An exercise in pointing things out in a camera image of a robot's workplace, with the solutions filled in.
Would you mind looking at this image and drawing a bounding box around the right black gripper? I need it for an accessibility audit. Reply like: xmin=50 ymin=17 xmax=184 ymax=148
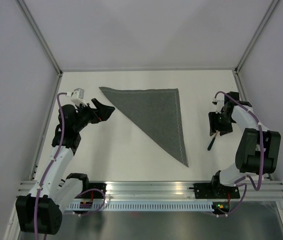
xmin=208 ymin=111 xmax=234 ymax=137

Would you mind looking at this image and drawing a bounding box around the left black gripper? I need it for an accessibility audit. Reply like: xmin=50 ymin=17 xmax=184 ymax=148
xmin=73 ymin=98 xmax=115 ymax=132

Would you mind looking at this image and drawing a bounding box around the gold fork green handle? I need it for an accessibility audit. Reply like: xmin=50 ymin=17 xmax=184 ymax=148
xmin=207 ymin=131 xmax=219 ymax=151

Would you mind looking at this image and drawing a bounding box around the grey cloth napkin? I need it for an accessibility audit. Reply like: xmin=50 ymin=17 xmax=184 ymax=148
xmin=99 ymin=86 xmax=189 ymax=167

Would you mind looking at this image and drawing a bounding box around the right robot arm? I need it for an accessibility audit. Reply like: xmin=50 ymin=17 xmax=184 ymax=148
xmin=208 ymin=91 xmax=281 ymax=198

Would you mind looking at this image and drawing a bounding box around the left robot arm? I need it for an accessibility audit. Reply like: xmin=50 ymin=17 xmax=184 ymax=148
xmin=15 ymin=98 xmax=115 ymax=237

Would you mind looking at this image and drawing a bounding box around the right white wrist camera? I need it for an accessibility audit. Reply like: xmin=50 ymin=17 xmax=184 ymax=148
xmin=212 ymin=98 xmax=224 ymax=112

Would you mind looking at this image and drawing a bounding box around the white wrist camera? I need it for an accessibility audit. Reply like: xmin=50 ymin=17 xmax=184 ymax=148
xmin=66 ymin=88 xmax=87 ymax=107
xmin=212 ymin=98 xmax=224 ymax=112

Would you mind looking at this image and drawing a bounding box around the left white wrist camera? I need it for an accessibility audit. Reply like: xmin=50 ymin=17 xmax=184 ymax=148
xmin=66 ymin=88 xmax=87 ymax=107

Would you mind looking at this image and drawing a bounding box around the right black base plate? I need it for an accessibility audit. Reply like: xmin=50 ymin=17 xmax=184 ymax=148
xmin=189 ymin=182 xmax=240 ymax=200

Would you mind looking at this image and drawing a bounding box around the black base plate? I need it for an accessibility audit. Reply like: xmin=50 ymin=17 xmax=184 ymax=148
xmin=189 ymin=182 xmax=240 ymax=200
xmin=79 ymin=182 xmax=107 ymax=201

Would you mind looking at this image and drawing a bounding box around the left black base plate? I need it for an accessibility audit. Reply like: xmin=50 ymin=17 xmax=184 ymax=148
xmin=79 ymin=182 xmax=107 ymax=201

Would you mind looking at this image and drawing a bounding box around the aluminium front rail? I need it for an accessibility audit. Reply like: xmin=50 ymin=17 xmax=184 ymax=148
xmin=103 ymin=179 xmax=283 ymax=202

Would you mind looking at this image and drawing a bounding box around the white slotted cable duct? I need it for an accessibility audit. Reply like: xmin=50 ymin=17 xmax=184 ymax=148
xmin=66 ymin=200 xmax=213 ymax=212

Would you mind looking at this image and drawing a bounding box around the right aluminium frame post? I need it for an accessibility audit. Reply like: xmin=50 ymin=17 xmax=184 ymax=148
xmin=233 ymin=0 xmax=281 ymax=75

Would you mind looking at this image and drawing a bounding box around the aluminium frame post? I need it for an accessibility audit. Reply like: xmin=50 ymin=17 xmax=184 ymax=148
xmin=233 ymin=0 xmax=281 ymax=75
xmin=15 ymin=0 xmax=63 ymax=76

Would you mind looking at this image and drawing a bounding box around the left aluminium frame post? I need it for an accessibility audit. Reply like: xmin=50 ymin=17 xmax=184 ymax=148
xmin=15 ymin=0 xmax=63 ymax=76

